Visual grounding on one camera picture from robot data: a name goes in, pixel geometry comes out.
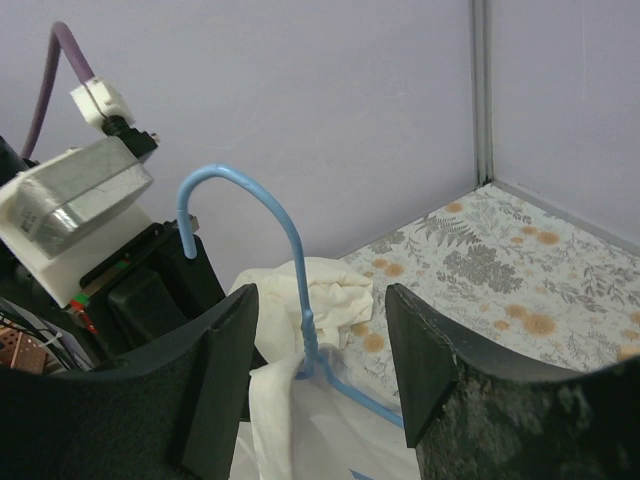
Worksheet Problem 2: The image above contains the cream white garment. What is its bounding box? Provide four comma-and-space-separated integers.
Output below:
232, 257, 373, 479

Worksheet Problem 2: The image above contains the blue wire hanger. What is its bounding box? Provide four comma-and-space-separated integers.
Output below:
176, 164, 404, 429

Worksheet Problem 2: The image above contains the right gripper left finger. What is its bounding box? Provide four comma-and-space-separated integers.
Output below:
1, 285, 258, 479

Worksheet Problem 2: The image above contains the floral table mat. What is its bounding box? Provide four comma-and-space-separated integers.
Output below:
343, 186, 639, 404

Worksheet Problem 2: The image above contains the white button shirt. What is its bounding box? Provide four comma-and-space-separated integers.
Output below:
229, 354, 420, 479

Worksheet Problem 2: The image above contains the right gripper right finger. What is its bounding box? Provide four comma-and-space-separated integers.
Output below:
385, 284, 639, 479

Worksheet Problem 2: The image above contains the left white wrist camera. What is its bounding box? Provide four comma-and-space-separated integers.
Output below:
1, 76, 158, 307

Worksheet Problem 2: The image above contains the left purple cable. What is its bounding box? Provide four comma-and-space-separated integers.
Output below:
19, 20, 96, 159

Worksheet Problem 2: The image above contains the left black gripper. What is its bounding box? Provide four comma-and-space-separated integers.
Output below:
1, 144, 224, 368

